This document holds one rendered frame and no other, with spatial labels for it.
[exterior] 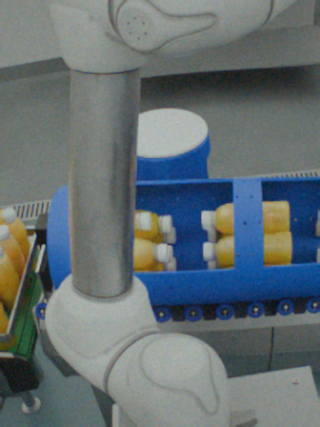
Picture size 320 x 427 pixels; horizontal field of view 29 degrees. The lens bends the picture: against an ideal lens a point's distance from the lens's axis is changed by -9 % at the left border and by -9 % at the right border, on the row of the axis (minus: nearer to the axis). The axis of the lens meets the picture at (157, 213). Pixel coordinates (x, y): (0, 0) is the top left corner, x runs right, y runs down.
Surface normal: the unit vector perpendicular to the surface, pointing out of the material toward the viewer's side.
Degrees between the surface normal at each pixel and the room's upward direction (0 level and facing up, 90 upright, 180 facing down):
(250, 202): 15
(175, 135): 0
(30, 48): 90
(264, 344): 71
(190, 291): 95
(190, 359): 5
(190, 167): 90
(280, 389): 0
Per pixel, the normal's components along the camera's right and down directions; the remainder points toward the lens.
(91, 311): -0.13, -0.19
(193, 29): 0.47, 0.55
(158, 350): 0.01, -0.70
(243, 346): -0.12, 0.35
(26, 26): 0.04, 0.63
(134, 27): -0.60, 0.51
